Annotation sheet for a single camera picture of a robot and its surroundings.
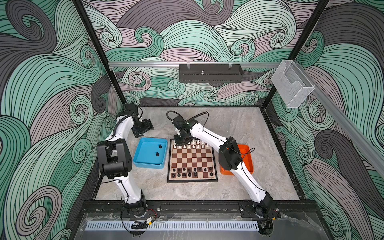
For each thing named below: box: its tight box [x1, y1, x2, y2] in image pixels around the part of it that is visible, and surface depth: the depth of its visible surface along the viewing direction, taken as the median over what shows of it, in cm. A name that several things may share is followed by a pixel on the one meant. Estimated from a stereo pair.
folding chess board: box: [167, 138, 218, 183], surface depth 89 cm
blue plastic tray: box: [133, 137, 168, 169], surface depth 95 cm
